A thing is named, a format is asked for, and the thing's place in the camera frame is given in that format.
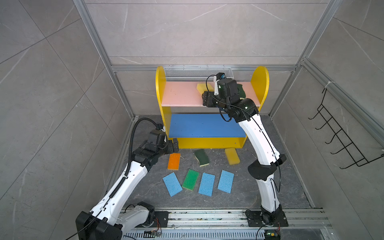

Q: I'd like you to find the yellow sponge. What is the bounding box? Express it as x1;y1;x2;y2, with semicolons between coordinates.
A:
197;83;215;95
225;148;241;166

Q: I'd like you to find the green scouring sponge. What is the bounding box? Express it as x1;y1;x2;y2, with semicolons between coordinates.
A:
237;84;246;100
194;149;210;167

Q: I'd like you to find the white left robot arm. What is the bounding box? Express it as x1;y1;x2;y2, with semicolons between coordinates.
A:
76;130;179;240

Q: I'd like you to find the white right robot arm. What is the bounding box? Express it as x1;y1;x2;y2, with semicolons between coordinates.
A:
202;74;286;226

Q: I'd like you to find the pink upper shelf board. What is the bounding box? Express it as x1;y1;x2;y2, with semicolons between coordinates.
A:
161;81;261;108

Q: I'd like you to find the orange sponge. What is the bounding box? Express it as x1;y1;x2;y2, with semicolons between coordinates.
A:
167;153;181;171

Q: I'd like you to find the blue sponge far left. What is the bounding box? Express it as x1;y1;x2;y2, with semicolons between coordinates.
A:
163;173;183;197

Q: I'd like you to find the blue sponge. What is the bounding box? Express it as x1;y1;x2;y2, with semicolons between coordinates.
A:
163;173;183;197
218;170;235;194
199;173;215;197

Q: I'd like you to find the bright green sponge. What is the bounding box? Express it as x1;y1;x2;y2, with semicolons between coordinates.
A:
182;169;200;191

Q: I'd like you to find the blue sponge middle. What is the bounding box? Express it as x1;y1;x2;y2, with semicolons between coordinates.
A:
199;173;215;197

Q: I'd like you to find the blue sponge right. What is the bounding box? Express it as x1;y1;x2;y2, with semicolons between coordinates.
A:
218;170;235;194

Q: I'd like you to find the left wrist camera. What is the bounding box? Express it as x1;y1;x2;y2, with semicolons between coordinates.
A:
157;123;166;132

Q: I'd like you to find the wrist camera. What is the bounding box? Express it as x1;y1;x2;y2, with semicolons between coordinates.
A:
157;123;166;132
216;73;226;81

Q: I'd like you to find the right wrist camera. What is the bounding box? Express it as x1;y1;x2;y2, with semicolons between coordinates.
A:
216;73;226;81

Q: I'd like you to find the black corrugated cable conduit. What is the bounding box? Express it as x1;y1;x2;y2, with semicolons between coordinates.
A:
124;117;161;181

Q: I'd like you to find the yellow shelf unit frame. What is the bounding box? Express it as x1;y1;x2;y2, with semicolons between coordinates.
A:
155;66;270;149

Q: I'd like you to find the wire mesh basket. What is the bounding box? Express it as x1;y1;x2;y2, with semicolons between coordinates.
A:
164;67;234;82

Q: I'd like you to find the black wire hook rack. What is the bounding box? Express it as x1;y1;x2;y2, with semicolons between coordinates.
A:
308;88;384;170

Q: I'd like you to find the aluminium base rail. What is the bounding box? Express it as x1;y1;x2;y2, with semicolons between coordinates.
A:
86;208;332;240

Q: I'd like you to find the aluminium frame profile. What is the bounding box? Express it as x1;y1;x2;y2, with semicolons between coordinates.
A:
74;0;135;119

